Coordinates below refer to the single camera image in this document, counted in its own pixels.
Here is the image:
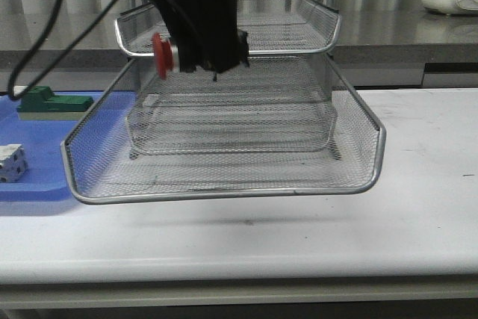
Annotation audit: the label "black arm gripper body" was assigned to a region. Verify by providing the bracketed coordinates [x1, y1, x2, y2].
[134, 0, 250, 74]

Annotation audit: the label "red emergency stop button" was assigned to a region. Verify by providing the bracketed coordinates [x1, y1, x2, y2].
[151, 29, 250, 80]

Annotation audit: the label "silver mesh tray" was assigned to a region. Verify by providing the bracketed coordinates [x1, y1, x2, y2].
[59, 55, 385, 206]
[114, 0, 341, 58]
[125, 101, 337, 155]

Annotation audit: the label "grey stone counter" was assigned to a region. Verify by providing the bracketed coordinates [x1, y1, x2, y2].
[1, 10, 477, 73]

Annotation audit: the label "green terminal block module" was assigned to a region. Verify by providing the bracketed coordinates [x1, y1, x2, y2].
[16, 86, 94, 120]

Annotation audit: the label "blue plastic tray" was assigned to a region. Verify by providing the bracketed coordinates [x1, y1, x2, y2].
[1, 91, 135, 204]

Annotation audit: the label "white circuit breaker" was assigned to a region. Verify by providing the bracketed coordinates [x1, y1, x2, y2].
[0, 144, 28, 183]

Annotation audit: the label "silver mesh rack frame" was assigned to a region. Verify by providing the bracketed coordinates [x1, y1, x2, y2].
[125, 0, 341, 161]

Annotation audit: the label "black cable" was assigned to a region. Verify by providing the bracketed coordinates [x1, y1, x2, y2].
[7, 0, 137, 102]

